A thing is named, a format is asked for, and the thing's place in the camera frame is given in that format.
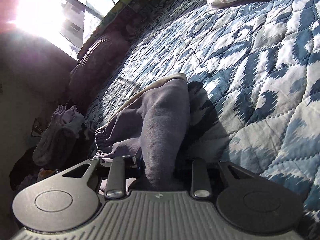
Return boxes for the purple sweatpants with beige lining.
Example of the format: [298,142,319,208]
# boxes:
[95,73,190,191]

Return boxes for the stack of folded clothes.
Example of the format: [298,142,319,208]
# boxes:
[33,105,85,168]

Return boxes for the orange yellow folded cloth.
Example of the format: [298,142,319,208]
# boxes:
[37,168,54,182]

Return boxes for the purple pillow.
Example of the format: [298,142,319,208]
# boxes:
[68,31,130,114]

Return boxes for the blue white quilted bedspread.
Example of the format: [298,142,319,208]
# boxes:
[86,0,319,239]

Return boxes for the colourful alphabet foam bumper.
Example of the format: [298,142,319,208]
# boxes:
[76,0,161,60]

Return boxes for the metal rack at wall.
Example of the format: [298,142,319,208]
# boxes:
[30,118,44,138]

